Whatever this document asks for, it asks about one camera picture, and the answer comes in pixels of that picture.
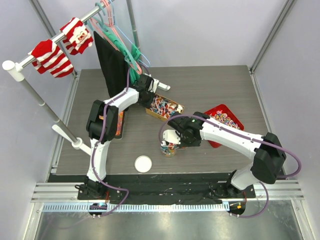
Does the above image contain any blue hanger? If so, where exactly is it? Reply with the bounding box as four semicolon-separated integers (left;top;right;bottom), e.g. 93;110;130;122
111;0;151;68

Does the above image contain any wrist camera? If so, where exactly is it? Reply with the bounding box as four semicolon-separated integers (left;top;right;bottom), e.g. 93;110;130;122
161;129;181;146
148;78;160;93

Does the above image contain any red white striped sock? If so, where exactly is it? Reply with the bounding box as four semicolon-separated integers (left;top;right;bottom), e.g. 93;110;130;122
28;39;74;78

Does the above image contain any clothes rack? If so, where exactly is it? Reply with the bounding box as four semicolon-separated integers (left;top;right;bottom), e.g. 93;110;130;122
2;0;171;156

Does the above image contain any red tin of swirl lollipops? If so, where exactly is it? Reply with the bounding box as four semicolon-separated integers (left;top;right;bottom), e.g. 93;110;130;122
202;103;245;149

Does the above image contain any pink hanger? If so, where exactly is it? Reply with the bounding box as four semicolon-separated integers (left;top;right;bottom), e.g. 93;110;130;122
89;0;143;75

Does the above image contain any gold tin of ball lollipops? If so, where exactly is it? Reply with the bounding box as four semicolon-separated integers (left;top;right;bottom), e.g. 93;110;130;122
145;94;185;122

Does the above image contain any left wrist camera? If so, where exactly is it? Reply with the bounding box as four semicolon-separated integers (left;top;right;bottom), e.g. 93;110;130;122
148;78;160;93

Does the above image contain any white jar lid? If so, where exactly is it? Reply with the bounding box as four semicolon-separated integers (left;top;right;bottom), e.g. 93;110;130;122
134;155;153;173

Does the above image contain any green cloth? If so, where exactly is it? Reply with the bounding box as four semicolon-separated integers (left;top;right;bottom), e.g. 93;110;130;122
103;27;143;85

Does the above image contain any gold tin of gummy candies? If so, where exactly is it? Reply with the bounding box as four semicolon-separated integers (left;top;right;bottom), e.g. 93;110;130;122
114;111;125;139

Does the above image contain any santa striped sock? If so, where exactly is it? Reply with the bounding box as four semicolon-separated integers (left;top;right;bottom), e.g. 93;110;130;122
60;17;94;56

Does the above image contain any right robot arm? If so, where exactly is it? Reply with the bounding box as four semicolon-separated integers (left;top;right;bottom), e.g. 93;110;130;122
162;111;286;198

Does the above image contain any clear plastic jar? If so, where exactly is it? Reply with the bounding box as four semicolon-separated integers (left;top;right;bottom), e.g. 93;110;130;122
160;142;178;157

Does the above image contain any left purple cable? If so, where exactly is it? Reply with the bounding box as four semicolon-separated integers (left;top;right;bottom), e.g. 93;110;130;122
90;62;151;218

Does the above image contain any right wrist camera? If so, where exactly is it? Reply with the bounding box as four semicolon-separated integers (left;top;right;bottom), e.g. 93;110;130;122
161;129;181;146

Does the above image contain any black cloth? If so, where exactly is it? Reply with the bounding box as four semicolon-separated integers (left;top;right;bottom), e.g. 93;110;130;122
93;31;129;98

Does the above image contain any teal hanger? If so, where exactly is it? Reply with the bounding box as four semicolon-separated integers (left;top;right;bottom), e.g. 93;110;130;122
87;1;142;75

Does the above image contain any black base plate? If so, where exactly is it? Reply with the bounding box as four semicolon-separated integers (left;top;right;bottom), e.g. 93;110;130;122
48;173;256;205

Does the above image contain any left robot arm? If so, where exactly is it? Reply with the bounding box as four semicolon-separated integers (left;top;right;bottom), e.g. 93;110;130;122
81;74;159;200

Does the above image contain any slotted cable duct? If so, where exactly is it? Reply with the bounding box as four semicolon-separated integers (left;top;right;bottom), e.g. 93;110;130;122
42;201;230;213

